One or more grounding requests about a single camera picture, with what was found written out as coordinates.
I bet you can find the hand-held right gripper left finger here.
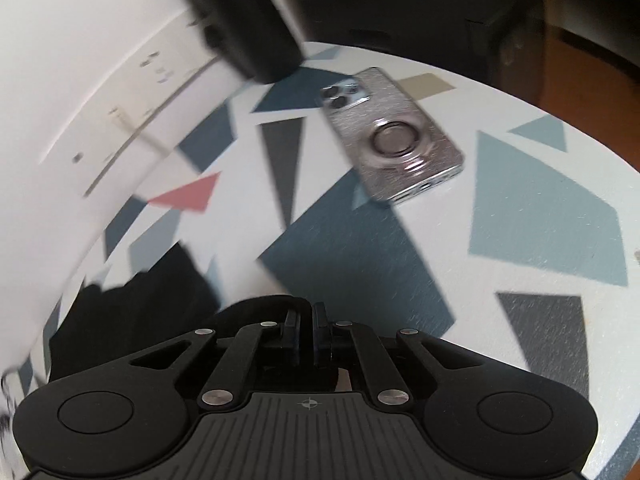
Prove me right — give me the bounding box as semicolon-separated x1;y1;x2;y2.
120;309;302;411

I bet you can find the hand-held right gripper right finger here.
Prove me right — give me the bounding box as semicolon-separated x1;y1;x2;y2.
312;302;493;408

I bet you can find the black garment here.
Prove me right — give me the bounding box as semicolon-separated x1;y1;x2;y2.
47;242;311;396

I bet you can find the silver glitter smartphone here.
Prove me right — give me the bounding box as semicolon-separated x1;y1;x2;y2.
319;66;466;206

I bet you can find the geometric patterned bed sheet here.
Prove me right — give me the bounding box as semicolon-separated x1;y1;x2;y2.
0;41;640;480

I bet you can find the dark furniture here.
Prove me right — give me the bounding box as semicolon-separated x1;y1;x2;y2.
282;0;551;96

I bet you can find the white wall plate with dot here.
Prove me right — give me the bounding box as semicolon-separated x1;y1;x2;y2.
40;105;126;196

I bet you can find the beige cable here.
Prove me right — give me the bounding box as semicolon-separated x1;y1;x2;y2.
107;105;171;153

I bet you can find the white wall plate with cable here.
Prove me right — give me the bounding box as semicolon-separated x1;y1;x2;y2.
85;67;166;161

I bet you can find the white wall socket plate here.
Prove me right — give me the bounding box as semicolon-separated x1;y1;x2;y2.
125;15;221;111

